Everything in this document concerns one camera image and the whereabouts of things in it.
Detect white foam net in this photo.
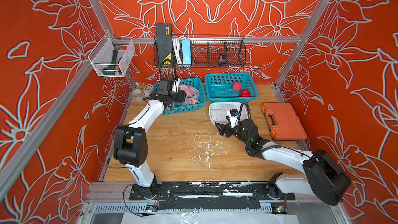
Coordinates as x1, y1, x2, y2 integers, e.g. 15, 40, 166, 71
221, 102, 244, 113
209, 108, 227, 123

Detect orange tool case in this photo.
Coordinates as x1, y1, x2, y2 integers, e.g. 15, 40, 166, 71
262, 102, 307, 141

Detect clear acrylic wall box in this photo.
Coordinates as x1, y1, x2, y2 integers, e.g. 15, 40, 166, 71
88, 33, 135, 78

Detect light blue power bank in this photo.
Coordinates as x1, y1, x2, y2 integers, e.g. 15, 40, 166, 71
181, 39, 192, 67

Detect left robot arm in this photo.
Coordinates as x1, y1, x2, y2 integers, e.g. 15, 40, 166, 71
113, 76, 187, 200

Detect clear tape roll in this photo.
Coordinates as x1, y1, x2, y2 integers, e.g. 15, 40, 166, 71
131, 89, 145, 102

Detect small black device in basket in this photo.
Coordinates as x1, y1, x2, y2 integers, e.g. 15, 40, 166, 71
219, 53, 227, 67

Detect black wire wall basket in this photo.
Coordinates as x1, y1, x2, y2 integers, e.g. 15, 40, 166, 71
153, 34, 247, 68

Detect dark green handled tool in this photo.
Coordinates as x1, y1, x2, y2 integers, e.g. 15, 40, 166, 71
102, 49, 118, 76

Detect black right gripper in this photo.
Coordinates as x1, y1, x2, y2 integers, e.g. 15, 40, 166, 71
214, 117, 251, 148

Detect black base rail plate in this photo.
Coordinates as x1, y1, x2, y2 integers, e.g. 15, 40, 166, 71
125, 181, 295, 214

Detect teal basket with netted apples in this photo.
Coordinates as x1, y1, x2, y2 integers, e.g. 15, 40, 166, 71
162, 78, 206, 115

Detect black box device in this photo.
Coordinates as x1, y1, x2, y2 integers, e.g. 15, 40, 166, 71
156, 24, 173, 67

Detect white plastic tub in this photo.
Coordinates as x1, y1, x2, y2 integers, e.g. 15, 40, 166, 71
209, 102, 248, 128

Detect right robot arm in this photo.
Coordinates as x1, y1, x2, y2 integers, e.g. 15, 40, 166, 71
214, 117, 352, 206

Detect white remote control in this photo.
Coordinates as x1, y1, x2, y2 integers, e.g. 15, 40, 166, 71
143, 84, 153, 97

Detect white coiled cable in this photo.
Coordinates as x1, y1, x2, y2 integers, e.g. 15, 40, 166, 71
171, 36, 184, 66

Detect teal basket for bare apples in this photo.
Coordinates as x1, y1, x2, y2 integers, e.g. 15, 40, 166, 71
205, 73, 259, 103

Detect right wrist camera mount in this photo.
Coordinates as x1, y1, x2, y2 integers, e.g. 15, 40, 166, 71
227, 108, 239, 129

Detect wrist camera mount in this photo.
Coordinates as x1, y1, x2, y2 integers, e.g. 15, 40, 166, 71
227, 108, 239, 129
172, 78, 180, 93

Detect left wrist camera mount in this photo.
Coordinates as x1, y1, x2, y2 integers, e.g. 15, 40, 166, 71
172, 78, 180, 93

